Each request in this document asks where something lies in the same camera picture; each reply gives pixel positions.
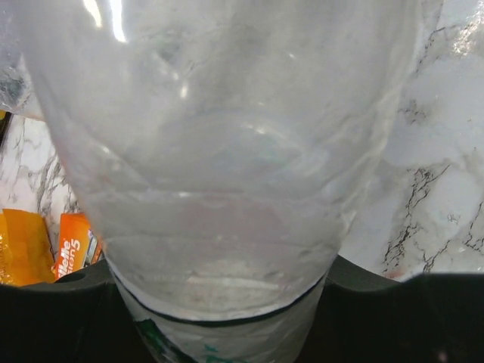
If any orange snack bag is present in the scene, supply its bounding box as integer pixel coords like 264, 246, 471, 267
1, 209, 55, 287

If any red label plastic bottle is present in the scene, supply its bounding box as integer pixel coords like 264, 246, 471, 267
11, 1, 421, 362

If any orange razor box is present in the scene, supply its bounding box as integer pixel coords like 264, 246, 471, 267
53, 213, 104, 280

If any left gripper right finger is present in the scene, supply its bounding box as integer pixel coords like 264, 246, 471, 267
298, 256, 483, 363

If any clear empty plastic bottle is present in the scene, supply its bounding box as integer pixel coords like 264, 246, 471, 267
0, 1, 45, 121

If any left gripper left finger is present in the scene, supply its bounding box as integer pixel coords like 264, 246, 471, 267
1, 260, 151, 362

